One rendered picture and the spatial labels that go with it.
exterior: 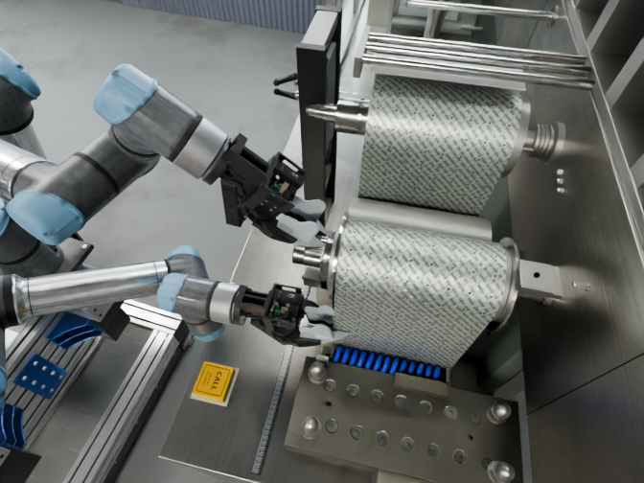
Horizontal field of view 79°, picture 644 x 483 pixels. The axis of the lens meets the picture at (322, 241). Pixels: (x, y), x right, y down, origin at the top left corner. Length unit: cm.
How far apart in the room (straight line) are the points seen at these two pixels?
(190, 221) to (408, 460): 192
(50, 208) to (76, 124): 285
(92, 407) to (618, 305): 169
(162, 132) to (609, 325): 57
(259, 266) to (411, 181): 50
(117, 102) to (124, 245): 194
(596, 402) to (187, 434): 72
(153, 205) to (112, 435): 134
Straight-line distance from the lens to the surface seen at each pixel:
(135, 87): 54
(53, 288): 89
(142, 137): 55
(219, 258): 220
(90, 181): 59
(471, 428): 81
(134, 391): 176
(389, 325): 69
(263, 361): 94
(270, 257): 107
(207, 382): 92
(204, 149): 53
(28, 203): 58
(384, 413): 78
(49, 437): 188
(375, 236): 59
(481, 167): 71
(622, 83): 68
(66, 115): 354
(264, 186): 52
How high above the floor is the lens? 178
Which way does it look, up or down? 54 degrees down
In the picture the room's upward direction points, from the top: straight up
